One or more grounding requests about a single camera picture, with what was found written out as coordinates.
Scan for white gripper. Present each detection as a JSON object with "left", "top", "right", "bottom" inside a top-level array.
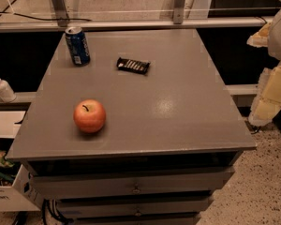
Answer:
[{"left": 246, "top": 9, "right": 281, "bottom": 127}]

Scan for black cables under cabinet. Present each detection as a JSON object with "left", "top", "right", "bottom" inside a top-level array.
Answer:
[{"left": 40, "top": 199, "right": 73, "bottom": 225}]

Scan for red apple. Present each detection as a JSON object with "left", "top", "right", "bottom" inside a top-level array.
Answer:
[{"left": 73, "top": 99, "right": 106, "bottom": 133}]

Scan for white pump bottle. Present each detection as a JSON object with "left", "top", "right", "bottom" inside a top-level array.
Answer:
[{"left": 0, "top": 78, "right": 16, "bottom": 103}]

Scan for grey drawer cabinet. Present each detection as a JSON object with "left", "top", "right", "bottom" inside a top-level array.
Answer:
[{"left": 7, "top": 29, "right": 255, "bottom": 225}]

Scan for black cable on floor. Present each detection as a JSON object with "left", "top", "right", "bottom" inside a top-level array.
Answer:
[{"left": 0, "top": 11, "right": 93, "bottom": 23}]

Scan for black chocolate bar wrapper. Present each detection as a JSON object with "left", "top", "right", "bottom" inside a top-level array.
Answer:
[{"left": 116, "top": 57, "right": 150, "bottom": 74}]

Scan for white cardboard box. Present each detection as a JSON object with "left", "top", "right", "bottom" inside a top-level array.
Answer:
[{"left": 0, "top": 111, "right": 43, "bottom": 212}]

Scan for blue pepsi can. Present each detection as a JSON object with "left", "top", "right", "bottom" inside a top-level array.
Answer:
[{"left": 66, "top": 27, "right": 91, "bottom": 67}]

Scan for metal frame rail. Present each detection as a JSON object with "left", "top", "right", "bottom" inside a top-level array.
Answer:
[{"left": 0, "top": 0, "right": 281, "bottom": 32}]

